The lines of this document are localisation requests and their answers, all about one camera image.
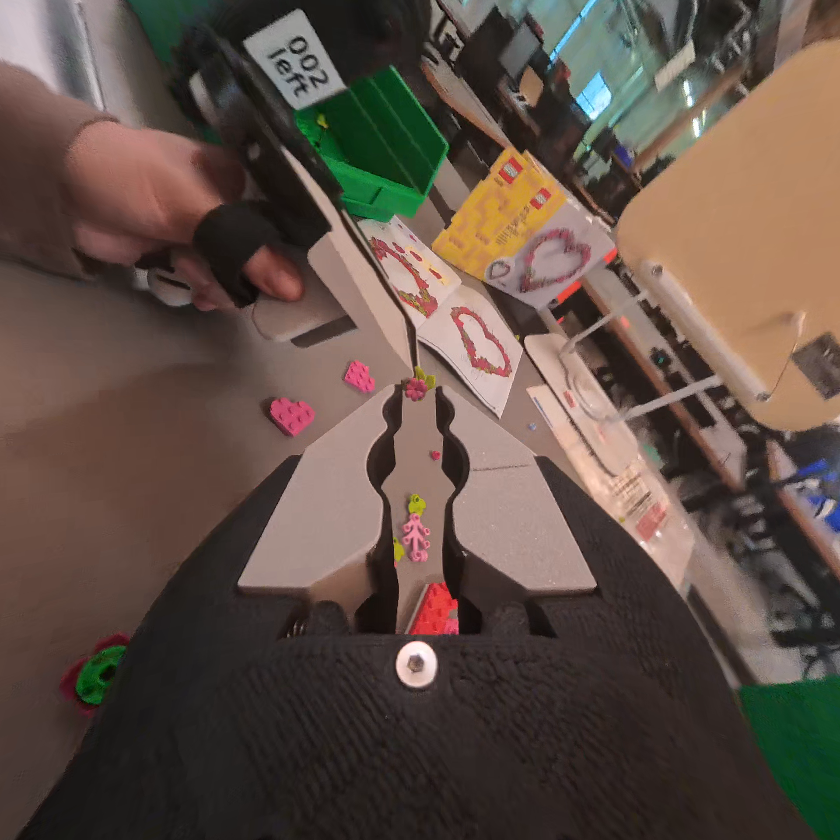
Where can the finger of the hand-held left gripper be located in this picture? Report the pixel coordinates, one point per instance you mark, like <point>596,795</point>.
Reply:
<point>358,289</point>

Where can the wooden book stand white base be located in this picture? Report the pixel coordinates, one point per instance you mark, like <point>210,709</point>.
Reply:
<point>735,197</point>

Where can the small black device green display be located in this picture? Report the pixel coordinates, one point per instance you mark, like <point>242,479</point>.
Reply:
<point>660,359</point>

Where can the lime lego leaf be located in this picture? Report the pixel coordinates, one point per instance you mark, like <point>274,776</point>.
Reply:
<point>426,376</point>

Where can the person's left hand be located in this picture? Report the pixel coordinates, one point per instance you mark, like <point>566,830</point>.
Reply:
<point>138,190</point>

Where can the clear plastic packet with sheet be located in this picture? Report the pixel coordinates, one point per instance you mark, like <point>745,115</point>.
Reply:
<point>630,485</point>

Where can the scattered small lego pieces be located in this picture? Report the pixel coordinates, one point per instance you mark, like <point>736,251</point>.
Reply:
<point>416,535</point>

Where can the lego instruction booklet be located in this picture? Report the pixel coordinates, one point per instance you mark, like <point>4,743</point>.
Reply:
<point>472,354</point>

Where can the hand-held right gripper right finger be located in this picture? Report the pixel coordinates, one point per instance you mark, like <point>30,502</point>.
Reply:
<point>518,525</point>

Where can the green and magenta lego flower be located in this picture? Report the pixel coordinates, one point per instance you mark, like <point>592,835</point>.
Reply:
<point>98,673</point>

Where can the yellow lego box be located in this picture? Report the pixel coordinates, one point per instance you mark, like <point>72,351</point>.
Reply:
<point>499,223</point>

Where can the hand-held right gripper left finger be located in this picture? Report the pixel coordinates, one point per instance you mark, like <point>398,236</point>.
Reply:
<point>321,525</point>

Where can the person's left forearm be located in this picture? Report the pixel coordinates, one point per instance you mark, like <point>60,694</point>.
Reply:
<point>33,164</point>

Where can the red lego heart frame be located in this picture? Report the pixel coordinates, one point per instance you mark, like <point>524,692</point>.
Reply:
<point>433,610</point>

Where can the green divided plastic bin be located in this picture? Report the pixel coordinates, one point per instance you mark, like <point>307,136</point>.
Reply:
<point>380,131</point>

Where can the pink heart lego plate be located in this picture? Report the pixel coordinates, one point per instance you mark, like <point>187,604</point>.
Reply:
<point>359,376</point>
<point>292,415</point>

